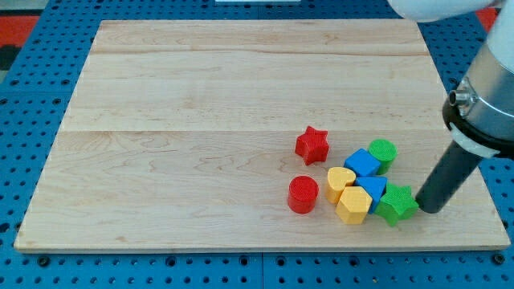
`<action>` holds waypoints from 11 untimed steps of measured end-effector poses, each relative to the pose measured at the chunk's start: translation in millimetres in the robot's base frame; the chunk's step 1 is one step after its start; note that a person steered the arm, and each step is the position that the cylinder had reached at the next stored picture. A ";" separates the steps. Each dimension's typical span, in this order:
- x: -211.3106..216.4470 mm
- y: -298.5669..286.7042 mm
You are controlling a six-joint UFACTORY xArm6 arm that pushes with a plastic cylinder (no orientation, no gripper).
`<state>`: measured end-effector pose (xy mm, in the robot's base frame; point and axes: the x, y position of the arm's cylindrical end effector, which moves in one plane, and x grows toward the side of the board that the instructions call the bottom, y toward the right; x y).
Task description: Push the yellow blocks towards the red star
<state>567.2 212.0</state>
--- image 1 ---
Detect yellow heart block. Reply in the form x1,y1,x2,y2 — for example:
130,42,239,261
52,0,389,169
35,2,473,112
325,167,357,204

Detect yellow hexagon block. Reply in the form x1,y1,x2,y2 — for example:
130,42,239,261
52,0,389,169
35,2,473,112
336,186,373,225

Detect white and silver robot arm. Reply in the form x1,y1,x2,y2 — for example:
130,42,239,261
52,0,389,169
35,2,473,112
389,0,513,158

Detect red star block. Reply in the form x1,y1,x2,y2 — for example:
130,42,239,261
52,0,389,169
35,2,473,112
295,126,330,165

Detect green star block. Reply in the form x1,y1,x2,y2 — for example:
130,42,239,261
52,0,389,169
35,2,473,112
374,183,419,227

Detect red cylinder block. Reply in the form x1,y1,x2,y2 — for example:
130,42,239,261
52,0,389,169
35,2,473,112
288,175,319,214

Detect light wooden board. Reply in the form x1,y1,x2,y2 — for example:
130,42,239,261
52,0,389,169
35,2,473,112
14,19,510,254

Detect blue cube block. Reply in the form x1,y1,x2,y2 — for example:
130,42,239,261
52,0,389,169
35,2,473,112
343,149,381,177

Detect blue triangle block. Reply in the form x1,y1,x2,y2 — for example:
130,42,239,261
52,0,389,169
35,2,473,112
355,177,388,214

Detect green cylinder block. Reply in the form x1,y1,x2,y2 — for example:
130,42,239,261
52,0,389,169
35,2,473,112
368,139,398,175

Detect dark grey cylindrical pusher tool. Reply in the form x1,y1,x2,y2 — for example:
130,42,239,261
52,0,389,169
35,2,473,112
415,141,483,214

